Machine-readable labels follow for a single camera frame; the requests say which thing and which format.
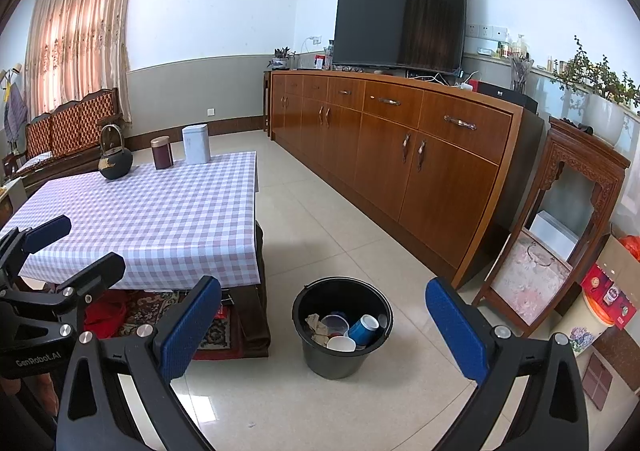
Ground pale side cabinet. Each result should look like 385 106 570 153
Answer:
0 178 26 227

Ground white wall socket strip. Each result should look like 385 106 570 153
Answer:
467 24 508 39

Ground wooden bench with cushions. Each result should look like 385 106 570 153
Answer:
2 87 123 182

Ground tall blue paper cup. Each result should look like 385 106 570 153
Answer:
347 314 381 347

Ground red gift box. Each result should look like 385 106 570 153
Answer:
582 263 638 329

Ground white box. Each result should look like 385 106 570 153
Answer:
527 211 581 259

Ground beige patterned curtain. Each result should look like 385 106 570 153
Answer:
24 0 141 124

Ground white floral container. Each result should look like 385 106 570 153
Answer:
565 291 613 357

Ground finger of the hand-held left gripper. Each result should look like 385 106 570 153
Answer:
0 214 73 283
52 252 127 305

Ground brown round canister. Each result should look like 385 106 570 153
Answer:
150 136 174 170

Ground brown square mat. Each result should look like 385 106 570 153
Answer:
582 353 613 412

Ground pink floral board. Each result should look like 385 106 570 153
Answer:
490 228 574 327

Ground black plastic bucket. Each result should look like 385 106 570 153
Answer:
291 276 394 380

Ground red patterned rug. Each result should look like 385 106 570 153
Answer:
85 288 233 362

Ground cardboard box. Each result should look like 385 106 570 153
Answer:
582 233 640 332

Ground coat rack with clothes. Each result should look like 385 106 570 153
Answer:
0 63 28 152

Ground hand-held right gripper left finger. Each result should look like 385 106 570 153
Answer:
56 275 223 451

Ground small potted plant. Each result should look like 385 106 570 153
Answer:
267 47 296 70

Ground purple checked tablecloth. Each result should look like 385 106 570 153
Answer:
0 151 263 291

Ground green plant in white pot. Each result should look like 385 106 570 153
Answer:
552 36 640 146

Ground black speaker box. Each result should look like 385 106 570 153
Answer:
472 80 539 112

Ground tan paper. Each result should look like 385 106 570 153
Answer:
306 313 328 344

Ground black cast iron teapot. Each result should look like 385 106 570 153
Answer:
97 123 134 180

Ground person's left hand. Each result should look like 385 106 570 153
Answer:
15 370 59 420

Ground black flat television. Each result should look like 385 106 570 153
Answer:
332 0 468 73

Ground glass vase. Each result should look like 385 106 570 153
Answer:
510 55 533 92

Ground red cloth bundle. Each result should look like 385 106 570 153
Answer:
84 291 132 339

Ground carved wooden side stand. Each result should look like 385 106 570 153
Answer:
471 116 632 338

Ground dark wooden plant stand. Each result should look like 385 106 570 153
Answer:
262 71 273 139

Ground white tin canister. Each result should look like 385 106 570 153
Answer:
181 124 212 165

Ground long wooden sideboard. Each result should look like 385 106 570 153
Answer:
263 68 546 291

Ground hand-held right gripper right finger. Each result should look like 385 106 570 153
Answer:
425 276 591 451

